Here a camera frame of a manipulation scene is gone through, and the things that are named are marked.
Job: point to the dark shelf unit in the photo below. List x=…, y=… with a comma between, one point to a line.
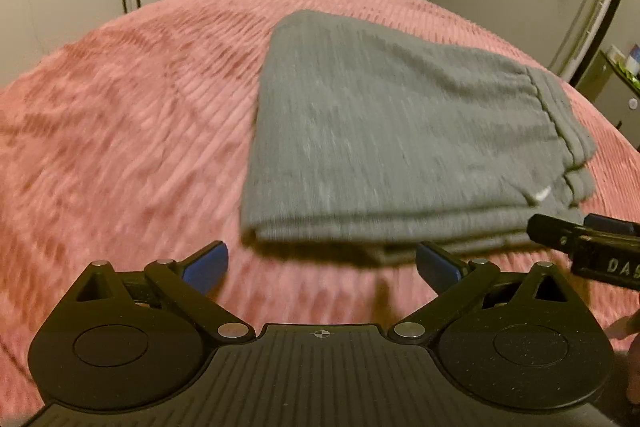
x=612, y=92

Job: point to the grey pants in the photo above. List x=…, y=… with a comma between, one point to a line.
x=390, y=122

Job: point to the small blue white box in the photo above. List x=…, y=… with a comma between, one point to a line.
x=634, y=61

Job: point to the person's right hand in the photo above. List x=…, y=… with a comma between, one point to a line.
x=634, y=357

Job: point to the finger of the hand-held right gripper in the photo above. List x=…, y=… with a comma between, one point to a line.
x=612, y=225
x=552, y=231

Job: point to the pink ribbed blanket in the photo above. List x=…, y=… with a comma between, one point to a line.
x=125, y=132

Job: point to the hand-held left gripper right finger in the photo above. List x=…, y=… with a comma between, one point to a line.
x=435, y=264

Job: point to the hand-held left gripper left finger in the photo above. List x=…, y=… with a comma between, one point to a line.
x=210, y=262

